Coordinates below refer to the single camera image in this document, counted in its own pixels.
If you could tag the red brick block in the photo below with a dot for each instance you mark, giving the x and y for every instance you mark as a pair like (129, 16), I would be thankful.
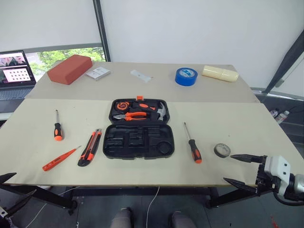
(69, 70)

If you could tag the white card box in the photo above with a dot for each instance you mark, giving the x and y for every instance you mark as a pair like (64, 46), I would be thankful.
(97, 73)

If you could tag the black diagonal pole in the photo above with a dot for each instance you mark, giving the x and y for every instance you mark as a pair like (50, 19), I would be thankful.
(285, 61)

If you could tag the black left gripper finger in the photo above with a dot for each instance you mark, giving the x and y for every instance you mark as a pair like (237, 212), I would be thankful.
(20, 204)
(6, 177)

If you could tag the long black orange screwdriver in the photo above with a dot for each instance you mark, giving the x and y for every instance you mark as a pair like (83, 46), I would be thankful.
(194, 149)

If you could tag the dark capped bottle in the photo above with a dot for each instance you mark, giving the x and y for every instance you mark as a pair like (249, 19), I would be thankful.
(276, 113)

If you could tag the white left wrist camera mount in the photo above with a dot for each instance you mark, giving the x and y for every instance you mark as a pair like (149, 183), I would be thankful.
(2, 212)

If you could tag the orange tester pen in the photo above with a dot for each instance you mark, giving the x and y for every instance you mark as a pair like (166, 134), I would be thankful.
(55, 162)

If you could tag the cream foam cylinder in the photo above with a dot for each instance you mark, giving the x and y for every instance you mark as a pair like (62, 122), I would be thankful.
(219, 73)

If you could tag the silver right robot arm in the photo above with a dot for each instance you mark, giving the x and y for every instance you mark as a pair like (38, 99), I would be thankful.
(298, 183)

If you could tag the white plastic packet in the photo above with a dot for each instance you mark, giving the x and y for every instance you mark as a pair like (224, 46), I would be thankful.
(140, 76)

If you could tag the orange black tape measure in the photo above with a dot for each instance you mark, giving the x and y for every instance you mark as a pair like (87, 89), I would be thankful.
(122, 105)

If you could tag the clear plastic bottle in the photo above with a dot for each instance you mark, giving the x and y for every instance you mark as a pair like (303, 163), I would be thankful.
(283, 116)

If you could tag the black orange utility knife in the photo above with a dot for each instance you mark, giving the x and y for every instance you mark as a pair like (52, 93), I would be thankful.
(91, 147)

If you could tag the black tool case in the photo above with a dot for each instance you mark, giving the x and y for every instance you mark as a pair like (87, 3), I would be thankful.
(140, 145)

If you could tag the blue tape roll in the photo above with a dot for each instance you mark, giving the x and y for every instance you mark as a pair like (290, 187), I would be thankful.
(185, 80)

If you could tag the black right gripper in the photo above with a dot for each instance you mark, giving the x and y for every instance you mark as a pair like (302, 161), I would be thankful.
(261, 178)

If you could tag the short black orange screwdriver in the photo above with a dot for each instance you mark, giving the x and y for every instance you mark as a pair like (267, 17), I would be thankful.
(58, 131)

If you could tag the open laptop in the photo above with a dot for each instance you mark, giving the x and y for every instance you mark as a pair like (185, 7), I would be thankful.
(14, 71)

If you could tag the black metal table frame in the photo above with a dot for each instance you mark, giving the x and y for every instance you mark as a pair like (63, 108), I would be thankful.
(47, 196)

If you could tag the black window frame post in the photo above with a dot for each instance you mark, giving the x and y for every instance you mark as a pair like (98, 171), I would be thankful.
(102, 31)

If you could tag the dark rounded shape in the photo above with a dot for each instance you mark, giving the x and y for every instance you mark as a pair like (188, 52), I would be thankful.
(121, 218)
(179, 219)

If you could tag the grey electrical tape roll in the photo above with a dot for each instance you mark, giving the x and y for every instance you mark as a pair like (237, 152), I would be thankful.
(217, 152)

